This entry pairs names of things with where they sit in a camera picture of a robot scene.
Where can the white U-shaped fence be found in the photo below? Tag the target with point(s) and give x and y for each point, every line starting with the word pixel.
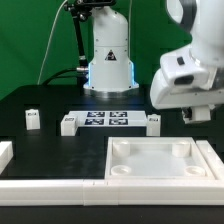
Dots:
pixel 89 192

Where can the black camera stand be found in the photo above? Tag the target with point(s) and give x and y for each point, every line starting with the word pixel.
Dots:
pixel 80 11

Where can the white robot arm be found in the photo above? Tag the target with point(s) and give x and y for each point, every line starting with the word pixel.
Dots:
pixel 111 72

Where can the white marker plate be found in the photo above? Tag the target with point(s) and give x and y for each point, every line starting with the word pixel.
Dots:
pixel 126 118

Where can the white square table top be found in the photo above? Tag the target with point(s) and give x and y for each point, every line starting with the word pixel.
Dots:
pixel 169 158

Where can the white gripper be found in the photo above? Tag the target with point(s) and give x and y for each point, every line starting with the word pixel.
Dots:
pixel 184 82

